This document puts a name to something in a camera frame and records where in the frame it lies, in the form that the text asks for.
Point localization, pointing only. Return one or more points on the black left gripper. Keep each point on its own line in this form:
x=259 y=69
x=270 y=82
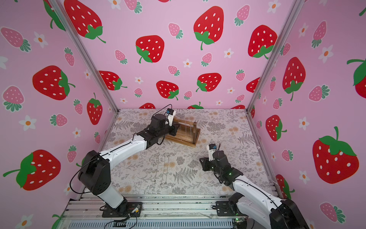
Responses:
x=174 y=129

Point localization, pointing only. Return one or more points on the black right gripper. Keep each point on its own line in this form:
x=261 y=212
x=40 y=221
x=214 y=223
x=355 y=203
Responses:
x=206 y=164

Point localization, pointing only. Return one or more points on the wooden jewelry display stand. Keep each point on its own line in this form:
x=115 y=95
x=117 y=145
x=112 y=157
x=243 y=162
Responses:
x=187 y=133

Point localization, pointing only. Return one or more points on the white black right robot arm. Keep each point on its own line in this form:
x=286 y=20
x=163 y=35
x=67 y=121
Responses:
x=249 y=199

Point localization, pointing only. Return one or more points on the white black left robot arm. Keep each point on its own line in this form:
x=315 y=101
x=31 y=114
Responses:
x=95 y=173

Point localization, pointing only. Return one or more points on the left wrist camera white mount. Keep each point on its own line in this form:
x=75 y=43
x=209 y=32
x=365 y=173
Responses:
x=170 y=116

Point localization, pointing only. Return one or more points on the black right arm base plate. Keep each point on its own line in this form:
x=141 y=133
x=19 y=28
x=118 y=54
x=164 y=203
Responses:
x=227 y=209

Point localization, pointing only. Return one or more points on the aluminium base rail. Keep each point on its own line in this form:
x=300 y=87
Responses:
x=158 y=212

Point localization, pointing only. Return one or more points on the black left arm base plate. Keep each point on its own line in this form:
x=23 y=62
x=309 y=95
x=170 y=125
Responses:
x=124 y=210

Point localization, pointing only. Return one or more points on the aluminium corner frame post left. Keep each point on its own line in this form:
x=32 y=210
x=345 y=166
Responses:
x=61 y=13

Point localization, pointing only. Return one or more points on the aluminium corner frame post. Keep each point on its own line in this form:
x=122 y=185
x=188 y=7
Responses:
x=61 y=13
x=282 y=37

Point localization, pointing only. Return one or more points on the aluminium corner frame post right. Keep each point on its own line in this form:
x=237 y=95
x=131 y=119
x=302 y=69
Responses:
x=282 y=37

